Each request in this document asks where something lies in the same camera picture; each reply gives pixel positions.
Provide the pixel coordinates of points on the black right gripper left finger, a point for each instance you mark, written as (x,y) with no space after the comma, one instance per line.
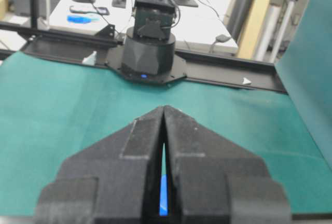
(115,180)

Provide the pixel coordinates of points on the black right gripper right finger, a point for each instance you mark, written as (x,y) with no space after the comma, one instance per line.
(213,180)

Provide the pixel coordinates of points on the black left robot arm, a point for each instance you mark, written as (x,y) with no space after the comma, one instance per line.
(148,52)

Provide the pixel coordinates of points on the blue gear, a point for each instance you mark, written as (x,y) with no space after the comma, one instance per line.
(163,203)

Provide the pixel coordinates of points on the green side backdrop panel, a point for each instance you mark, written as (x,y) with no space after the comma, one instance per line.
(305,71)

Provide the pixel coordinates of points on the blue tape roll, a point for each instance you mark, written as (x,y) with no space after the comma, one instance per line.
(81,19)

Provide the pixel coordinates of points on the white background desk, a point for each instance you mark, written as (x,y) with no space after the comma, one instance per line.
(195,28)

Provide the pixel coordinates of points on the black vertical pole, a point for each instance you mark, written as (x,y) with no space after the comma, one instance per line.
(34,13)

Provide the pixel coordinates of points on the black rail frame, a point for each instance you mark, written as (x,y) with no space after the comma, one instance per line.
(71,48)

